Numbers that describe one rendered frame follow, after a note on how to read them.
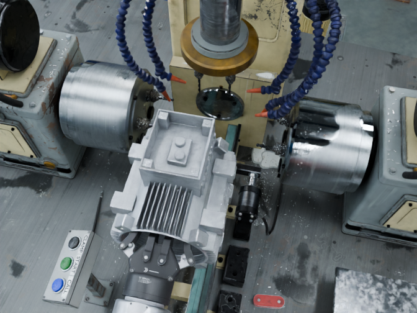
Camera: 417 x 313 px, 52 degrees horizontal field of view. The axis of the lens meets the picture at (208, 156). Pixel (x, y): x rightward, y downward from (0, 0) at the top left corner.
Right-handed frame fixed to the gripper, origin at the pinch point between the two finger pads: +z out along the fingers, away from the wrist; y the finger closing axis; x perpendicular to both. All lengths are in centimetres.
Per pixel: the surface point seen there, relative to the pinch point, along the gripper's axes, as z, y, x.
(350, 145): 27, -36, 26
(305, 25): 120, -26, 91
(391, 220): 16, -52, 44
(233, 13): 36.8, -3.0, -2.1
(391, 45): 176, -89, 159
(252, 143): 39, -12, 59
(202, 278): -9.4, -5.6, 44.7
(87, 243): -9.2, 21.5, 28.9
